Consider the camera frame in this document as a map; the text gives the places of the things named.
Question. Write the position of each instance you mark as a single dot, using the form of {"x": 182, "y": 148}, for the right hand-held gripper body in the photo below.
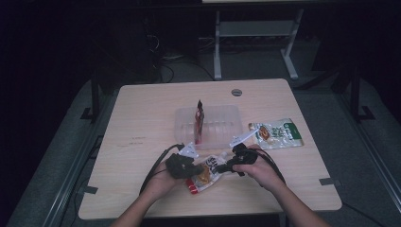
{"x": 244, "y": 156}

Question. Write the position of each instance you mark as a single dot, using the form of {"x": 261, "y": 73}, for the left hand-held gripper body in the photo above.
{"x": 179, "y": 167}

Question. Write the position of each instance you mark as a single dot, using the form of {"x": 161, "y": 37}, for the white red spouted sauce pouch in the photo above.
{"x": 205, "y": 178}

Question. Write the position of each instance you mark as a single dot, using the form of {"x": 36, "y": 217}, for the clear plastic storage container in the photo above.
{"x": 220, "y": 123}

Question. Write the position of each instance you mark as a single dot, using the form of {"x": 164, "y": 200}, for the white green sauce pouch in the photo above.
{"x": 280, "y": 135}

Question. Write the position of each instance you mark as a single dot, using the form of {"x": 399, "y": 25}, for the dark red sauce pouch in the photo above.
{"x": 199, "y": 123}

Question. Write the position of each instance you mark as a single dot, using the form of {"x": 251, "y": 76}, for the person's right hand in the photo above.
{"x": 260, "y": 173}

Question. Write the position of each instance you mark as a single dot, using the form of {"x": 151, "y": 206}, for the person's left hand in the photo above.
{"x": 160, "y": 184}

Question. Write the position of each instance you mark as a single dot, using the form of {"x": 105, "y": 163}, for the grey round table grommet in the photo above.
{"x": 236, "y": 92}

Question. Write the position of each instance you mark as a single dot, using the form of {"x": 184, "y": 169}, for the grey tape strip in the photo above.
{"x": 90, "y": 189}
{"x": 327, "y": 181}

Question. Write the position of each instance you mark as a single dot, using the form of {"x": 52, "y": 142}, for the black metal stand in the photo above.
{"x": 355, "y": 94}
{"x": 95, "y": 101}

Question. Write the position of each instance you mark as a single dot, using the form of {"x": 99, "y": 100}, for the grey metal rail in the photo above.
{"x": 373, "y": 151}
{"x": 78, "y": 164}

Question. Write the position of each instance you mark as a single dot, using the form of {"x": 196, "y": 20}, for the white metal table frame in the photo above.
{"x": 252, "y": 28}

